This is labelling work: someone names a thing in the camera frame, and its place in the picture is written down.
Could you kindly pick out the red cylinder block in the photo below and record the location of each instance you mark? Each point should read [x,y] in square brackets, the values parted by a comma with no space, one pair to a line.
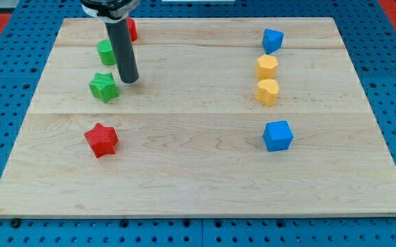
[132,28]

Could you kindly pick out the blue triangular block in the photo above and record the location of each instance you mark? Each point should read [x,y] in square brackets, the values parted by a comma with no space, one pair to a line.
[272,40]

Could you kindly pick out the red star block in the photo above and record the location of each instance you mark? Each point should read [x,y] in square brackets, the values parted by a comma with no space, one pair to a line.
[102,139]

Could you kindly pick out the yellow heart block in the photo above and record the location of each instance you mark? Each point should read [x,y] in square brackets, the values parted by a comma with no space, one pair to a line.
[267,91]

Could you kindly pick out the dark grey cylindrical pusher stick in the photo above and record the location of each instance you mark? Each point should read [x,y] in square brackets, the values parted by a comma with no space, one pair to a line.
[120,40]

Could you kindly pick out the green star block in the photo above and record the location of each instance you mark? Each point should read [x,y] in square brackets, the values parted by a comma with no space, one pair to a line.
[103,87]

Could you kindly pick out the green cylinder block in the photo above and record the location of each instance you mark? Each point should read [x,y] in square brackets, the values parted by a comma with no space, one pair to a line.
[105,52]

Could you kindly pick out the blue cube block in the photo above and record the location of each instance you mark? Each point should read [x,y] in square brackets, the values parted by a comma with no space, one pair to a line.
[277,136]

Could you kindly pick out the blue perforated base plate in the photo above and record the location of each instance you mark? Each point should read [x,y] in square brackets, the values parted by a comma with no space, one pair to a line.
[370,39]

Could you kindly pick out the yellow hexagon block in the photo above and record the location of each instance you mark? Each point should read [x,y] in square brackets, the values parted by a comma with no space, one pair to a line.
[266,67]

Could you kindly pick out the light wooden board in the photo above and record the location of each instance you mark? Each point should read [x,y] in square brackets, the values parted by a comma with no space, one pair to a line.
[191,131]

